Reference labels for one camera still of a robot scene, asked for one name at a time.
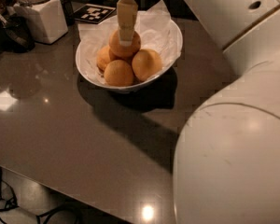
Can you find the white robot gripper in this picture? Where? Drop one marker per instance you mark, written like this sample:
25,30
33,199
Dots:
126,17

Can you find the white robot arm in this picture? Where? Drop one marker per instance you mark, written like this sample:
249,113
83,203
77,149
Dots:
227,157

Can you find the white ceramic bowl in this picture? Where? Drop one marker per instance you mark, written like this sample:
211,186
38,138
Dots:
127,87

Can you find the black white marker tile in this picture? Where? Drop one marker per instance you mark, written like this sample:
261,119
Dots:
93,13

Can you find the white paper liner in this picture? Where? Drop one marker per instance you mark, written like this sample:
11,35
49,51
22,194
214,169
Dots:
155,31

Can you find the dark cup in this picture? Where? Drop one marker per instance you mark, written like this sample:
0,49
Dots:
68,12

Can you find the white square ceramic jar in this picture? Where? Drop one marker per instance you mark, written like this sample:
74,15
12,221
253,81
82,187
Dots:
45,19

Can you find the dark round kettle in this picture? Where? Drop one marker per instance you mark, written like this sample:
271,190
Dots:
18,33

